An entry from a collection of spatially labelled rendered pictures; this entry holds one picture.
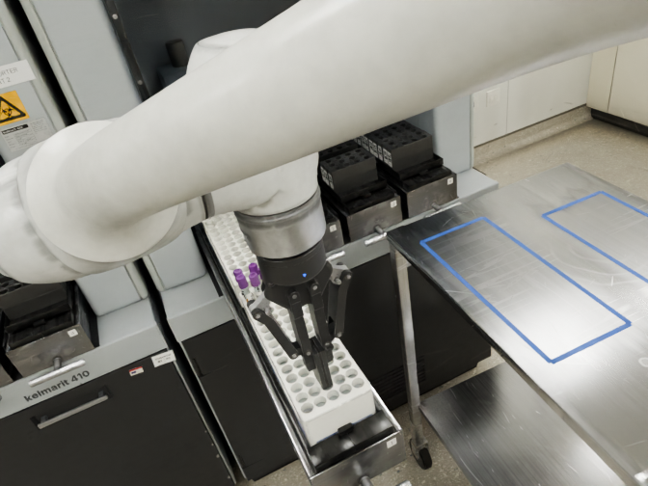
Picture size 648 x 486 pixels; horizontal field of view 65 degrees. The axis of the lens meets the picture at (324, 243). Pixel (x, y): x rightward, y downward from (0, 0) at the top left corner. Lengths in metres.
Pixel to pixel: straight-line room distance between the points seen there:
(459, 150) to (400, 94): 1.14
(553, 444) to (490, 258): 0.56
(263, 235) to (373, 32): 0.34
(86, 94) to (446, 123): 0.78
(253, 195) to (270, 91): 0.25
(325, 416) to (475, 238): 0.47
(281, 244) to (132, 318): 0.69
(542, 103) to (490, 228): 2.19
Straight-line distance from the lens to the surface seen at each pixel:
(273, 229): 0.49
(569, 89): 3.28
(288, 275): 0.53
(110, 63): 0.98
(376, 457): 0.74
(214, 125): 0.23
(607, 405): 0.76
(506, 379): 1.45
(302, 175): 0.47
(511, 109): 3.01
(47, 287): 1.13
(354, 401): 0.69
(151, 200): 0.28
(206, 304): 1.10
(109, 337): 1.13
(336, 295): 0.61
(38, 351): 1.12
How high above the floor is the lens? 1.41
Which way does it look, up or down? 35 degrees down
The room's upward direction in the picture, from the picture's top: 12 degrees counter-clockwise
